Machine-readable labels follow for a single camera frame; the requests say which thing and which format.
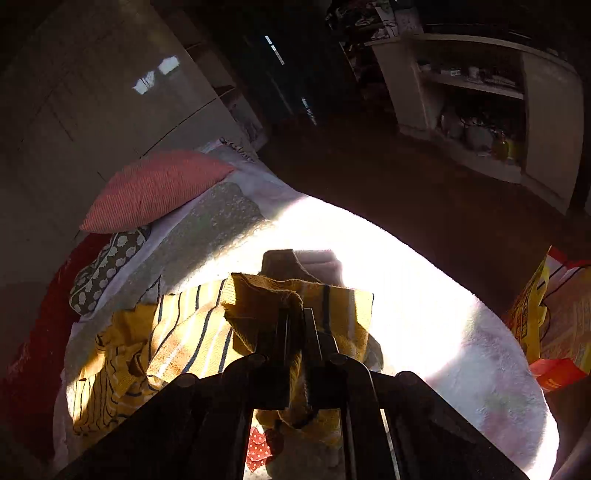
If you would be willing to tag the glossy white wardrobe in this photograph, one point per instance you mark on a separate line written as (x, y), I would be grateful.
(92, 92)

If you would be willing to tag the cream open shelf unit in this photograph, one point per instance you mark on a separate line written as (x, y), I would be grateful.
(545, 115)

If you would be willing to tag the dark green curtain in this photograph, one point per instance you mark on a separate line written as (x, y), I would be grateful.
(281, 78)

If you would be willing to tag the red embroidered pillow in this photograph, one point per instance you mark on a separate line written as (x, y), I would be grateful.
(32, 350)

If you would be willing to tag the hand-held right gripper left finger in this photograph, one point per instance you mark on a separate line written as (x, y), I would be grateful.
(279, 339)

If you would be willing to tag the pile of clothes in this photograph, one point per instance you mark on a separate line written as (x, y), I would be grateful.
(360, 21)

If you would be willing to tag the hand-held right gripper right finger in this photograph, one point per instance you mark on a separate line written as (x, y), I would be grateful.
(312, 339)

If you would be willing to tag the pink ribbed pillow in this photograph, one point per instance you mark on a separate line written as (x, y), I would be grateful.
(157, 189)

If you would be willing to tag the yellow bottle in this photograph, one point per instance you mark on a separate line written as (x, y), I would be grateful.
(501, 148)

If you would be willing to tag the yellow striped knit sweater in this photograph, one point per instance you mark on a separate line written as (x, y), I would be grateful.
(194, 323)

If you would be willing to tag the quilted heart-patterned bedspread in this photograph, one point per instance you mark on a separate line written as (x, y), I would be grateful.
(415, 300)

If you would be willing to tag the green white-patterned bolster pillow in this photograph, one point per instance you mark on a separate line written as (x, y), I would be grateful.
(104, 272)

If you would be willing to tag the yellow printed shopping bag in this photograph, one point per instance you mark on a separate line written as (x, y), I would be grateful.
(561, 323)

